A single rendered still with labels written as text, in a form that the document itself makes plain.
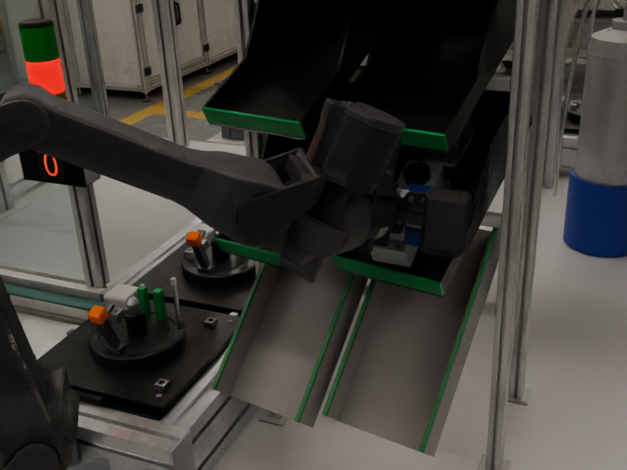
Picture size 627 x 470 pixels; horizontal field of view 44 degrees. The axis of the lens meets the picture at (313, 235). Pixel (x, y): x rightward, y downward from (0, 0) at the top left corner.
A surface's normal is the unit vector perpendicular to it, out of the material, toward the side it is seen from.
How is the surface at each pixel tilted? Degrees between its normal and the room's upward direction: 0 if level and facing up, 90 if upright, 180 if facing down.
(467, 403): 0
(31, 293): 0
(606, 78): 90
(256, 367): 45
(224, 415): 90
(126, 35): 90
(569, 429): 0
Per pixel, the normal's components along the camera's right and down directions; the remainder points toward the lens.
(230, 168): 0.29, -0.90
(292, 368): -0.41, -0.37
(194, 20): 0.91, 0.14
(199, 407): -0.04, -0.90
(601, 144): -0.68, 0.34
